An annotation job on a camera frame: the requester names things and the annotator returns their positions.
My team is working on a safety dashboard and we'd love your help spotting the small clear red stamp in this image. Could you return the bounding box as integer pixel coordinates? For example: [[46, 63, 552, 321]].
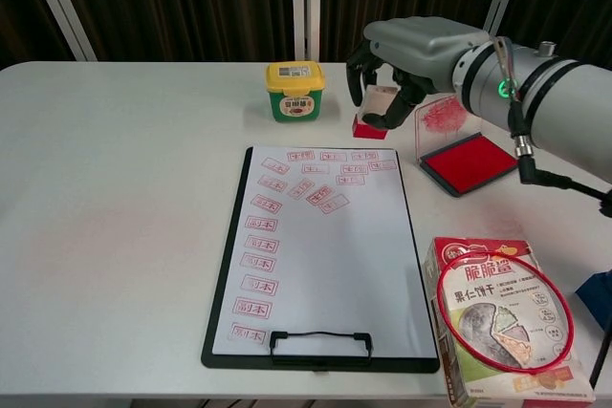
[[350, 83, 401, 141]]

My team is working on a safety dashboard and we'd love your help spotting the blue pack of bottles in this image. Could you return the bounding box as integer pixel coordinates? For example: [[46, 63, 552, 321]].
[[574, 270, 612, 331]]

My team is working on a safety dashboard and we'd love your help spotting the white paper with red stamps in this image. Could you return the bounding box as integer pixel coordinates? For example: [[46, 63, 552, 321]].
[[210, 146, 439, 361]]

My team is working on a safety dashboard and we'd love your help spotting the black grey right robot hand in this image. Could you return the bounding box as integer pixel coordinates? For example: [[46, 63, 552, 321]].
[[346, 17, 493, 132]]

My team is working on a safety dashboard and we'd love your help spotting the red ink pad clear lid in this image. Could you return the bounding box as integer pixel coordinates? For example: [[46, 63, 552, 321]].
[[413, 97, 522, 199]]

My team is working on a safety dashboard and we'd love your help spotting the black clipboard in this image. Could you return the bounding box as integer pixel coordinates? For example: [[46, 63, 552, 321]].
[[200, 145, 442, 375]]

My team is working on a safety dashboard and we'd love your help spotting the dark curtain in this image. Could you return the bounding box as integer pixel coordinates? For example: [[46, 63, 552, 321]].
[[0, 0, 612, 73]]

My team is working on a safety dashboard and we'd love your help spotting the green tub yellow lid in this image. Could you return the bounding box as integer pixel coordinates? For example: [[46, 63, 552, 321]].
[[265, 61, 328, 124]]

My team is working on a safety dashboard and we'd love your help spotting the cracker box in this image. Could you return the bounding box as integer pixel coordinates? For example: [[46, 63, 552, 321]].
[[421, 235, 597, 405]]

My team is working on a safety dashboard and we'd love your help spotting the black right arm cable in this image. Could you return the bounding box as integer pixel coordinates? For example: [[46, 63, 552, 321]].
[[493, 35, 612, 219]]

